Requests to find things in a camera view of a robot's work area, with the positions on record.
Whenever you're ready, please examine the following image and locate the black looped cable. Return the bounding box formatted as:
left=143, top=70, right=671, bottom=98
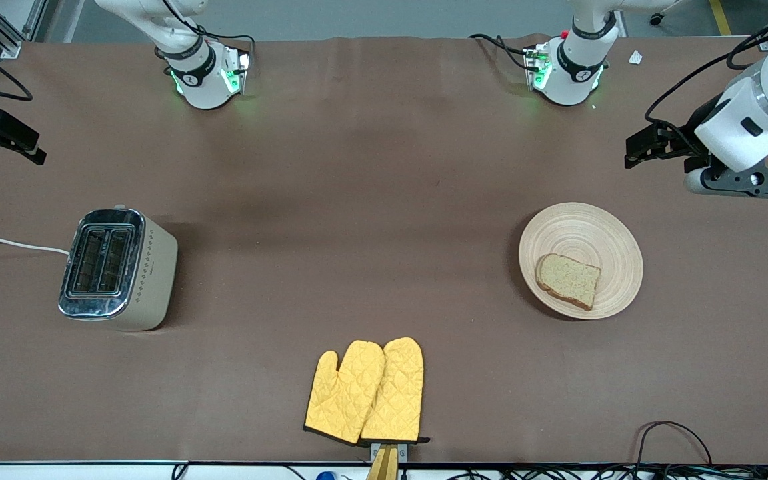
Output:
left=636, top=421, right=713, bottom=467

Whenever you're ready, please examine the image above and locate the small metal bracket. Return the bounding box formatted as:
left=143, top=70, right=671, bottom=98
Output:
left=371, top=442, right=409, bottom=464

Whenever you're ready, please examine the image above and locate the round wooden plate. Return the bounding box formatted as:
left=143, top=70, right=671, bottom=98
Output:
left=519, top=202, right=644, bottom=321

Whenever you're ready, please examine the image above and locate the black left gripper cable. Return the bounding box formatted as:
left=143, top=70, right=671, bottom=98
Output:
left=644, top=17, right=768, bottom=125

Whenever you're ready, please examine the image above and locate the black left arm base cable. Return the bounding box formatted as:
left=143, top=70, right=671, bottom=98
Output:
left=469, top=33, right=533, bottom=71

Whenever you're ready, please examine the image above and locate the slice of brown toast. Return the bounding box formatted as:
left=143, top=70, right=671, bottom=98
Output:
left=535, top=253, right=602, bottom=312

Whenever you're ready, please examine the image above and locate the cream and chrome toaster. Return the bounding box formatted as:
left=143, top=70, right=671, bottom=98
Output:
left=57, top=205, right=179, bottom=332

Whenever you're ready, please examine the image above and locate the brown table cover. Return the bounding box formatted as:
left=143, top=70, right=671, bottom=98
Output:
left=0, top=35, right=768, bottom=465

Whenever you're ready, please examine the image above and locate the white toaster power cord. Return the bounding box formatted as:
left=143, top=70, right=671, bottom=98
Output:
left=0, top=238, right=71, bottom=256

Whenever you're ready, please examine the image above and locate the black right arm base cable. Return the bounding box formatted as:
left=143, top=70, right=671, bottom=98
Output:
left=154, top=0, right=256, bottom=74

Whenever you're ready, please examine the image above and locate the black cable bundle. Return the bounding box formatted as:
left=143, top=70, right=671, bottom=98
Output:
left=447, top=463, right=768, bottom=480

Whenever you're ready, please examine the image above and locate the wooden stand leg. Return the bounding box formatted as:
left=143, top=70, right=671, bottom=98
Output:
left=365, top=445, right=399, bottom=480

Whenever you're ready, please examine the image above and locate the white chair leg with caster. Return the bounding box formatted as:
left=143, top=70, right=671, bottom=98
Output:
left=649, top=0, right=686, bottom=27

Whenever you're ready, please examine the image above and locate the black arm base cable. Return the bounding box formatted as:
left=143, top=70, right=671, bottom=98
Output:
left=469, top=33, right=533, bottom=71
left=154, top=0, right=256, bottom=74

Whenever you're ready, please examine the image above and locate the yellow quilted oven mitt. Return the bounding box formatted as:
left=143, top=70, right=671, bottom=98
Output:
left=303, top=340, right=386, bottom=446
left=360, top=337, right=431, bottom=445

